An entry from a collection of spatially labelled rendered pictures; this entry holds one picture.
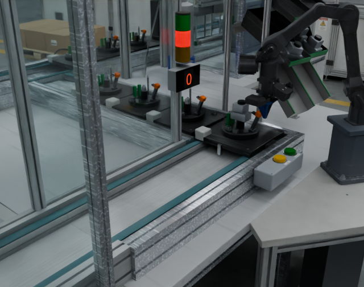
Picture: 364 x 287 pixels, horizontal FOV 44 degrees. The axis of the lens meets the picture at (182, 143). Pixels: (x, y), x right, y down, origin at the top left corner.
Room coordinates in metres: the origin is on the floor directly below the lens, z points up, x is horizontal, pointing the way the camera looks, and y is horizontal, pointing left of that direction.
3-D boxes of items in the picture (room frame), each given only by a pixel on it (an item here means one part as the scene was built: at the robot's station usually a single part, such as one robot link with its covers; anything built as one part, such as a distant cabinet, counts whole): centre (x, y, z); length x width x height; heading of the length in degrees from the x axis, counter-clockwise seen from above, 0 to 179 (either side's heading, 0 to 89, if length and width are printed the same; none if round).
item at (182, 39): (1.46, 0.00, 1.33); 0.05 x 0.05 x 0.05
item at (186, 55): (1.46, 0.00, 1.28); 0.05 x 0.05 x 0.05
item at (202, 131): (1.52, -0.08, 0.97); 0.05 x 0.05 x 0.04; 50
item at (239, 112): (1.54, -0.21, 1.06); 0.08 x 0.04 x 0.07; 50
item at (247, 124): (1.53, -0.22, 0.98); 0.14 x 0.14 x 0.02
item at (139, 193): (1.32, 0.00, 0.91); 0.84 x 0.28 x 0.10; 140
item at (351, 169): (1.42, -0.60, 0.96); 0.15 x 0.15 x 0.20; 13
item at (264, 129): (1.53, -0.22, 0.96); 0.24 x 0.24 x 0.02; 50
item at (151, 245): (1.22, -0.15, 0.91); 0.89 x 0.06 x 0.11; 140
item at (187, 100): (1.70, -0.02, 1.01); 0.24 x 0.24 x 0.13; 50
